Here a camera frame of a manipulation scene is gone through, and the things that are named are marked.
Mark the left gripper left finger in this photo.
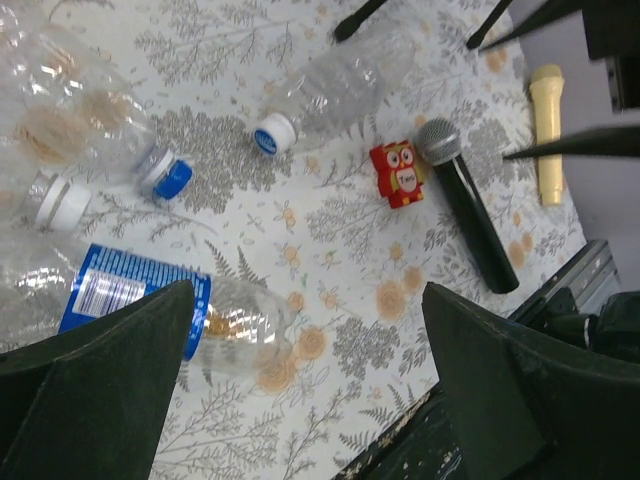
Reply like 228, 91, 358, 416
1, 282, 192, 479

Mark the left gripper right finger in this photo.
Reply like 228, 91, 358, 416
423, 283, 639, 479

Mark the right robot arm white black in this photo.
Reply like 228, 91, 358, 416
543, 291, 639, 364

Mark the blue label crushed water bottle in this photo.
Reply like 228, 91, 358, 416
1, 230, 295, 375

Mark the clear bottle white cap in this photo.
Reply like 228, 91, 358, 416
1, 157, 92, 232

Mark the clear bottle blue cap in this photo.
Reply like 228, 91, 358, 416
1, 1, 192, 200

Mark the clear crushed plastic bottle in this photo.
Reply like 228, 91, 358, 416
253, 25, 415, 155

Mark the black front base bar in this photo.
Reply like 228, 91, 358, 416
335, 385, 468, 480

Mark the red owl wooden block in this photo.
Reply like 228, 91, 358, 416
369, 140, 425, 209

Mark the black silver microphone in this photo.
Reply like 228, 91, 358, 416
414, 118, 519, 294

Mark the floral patterned table mat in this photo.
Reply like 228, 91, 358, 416
16, 1, 585, 479

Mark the beige cone object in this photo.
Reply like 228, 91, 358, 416
529, 64, 564, 206

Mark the black perforated music stand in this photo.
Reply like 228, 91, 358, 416
332, 0, 640, 161

